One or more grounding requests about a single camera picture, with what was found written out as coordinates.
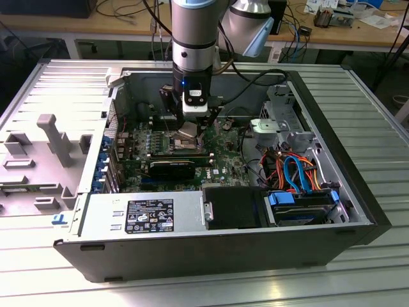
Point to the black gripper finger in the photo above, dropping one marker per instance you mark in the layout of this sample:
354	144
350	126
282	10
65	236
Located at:
214	105
169	99

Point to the silver CPU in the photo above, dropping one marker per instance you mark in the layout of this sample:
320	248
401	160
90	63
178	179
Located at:
188	131

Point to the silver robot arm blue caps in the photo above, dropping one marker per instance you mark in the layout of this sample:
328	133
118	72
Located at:
191	32

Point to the CPU socket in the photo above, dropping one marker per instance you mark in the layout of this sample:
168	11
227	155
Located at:
187	146

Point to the green motherboard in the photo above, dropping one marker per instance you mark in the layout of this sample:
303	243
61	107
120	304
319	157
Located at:
223	156

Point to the silver metal drive cage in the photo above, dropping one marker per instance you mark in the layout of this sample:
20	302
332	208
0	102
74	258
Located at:
265	128

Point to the pale grey case latch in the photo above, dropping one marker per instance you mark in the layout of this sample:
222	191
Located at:
113	76

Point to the black graphics card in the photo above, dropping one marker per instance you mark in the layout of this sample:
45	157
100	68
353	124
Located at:
172	171

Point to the blue card retention clip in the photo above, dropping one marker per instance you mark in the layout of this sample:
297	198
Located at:
97	185
103	160
108	143

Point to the white label tag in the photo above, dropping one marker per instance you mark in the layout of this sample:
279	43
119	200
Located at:
275	54

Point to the wooden desk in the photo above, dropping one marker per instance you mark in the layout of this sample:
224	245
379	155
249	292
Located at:
128	27

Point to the tall black box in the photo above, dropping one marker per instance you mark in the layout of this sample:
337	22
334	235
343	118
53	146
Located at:
279	12

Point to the small black device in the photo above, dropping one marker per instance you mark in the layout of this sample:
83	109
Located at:
305	31

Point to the silver power supply unit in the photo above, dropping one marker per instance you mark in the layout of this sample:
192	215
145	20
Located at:
102	217

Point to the hard disk in blue carrier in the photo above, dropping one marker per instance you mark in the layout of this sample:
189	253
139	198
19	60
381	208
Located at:
297	217

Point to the copper coil transformer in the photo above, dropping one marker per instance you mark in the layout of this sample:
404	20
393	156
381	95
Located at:
322	17

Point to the printed white paper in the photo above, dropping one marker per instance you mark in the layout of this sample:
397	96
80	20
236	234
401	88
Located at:
321	4

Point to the grey plastic parts rack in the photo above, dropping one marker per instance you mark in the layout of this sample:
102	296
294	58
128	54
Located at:
41	179

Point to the wide black box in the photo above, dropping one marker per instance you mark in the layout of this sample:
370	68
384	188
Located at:
44	8

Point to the green circuit board device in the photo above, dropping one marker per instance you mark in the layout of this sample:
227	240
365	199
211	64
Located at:
343	19

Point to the black PC case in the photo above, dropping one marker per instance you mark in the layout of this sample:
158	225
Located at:
191	259

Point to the white papers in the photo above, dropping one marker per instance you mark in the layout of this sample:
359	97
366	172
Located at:
380	20

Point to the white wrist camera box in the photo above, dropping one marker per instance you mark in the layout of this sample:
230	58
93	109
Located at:
195	102

